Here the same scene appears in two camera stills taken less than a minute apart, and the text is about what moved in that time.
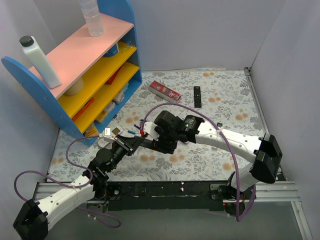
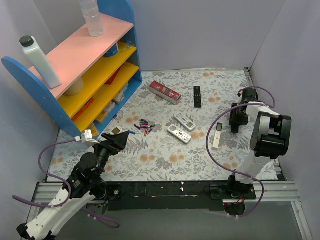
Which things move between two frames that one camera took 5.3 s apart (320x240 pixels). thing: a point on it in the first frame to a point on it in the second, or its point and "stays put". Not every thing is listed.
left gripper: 125,146 to 110,144
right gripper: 160,141 to 235,117
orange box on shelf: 92,100 stays put
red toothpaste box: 160,89 stays put
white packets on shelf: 118,100 stays put
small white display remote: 111,138 stays put
